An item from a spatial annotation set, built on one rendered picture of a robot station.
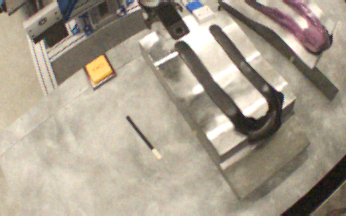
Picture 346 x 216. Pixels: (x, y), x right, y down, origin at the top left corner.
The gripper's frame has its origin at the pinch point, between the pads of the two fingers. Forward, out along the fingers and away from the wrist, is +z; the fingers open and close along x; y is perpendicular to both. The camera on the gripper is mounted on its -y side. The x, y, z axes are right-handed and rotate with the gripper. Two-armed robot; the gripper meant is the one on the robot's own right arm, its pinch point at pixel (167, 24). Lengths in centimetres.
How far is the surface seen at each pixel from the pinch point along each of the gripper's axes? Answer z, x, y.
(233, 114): -1.4, -0.6, -28.1
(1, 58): 96, 85, 86
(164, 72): 2.9, 7.4, -10.1
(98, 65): 8.0, 21.1, 3.6
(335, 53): 4, -44, -32
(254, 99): -2.1, -7.1, -28.3
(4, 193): 80, 120, 6
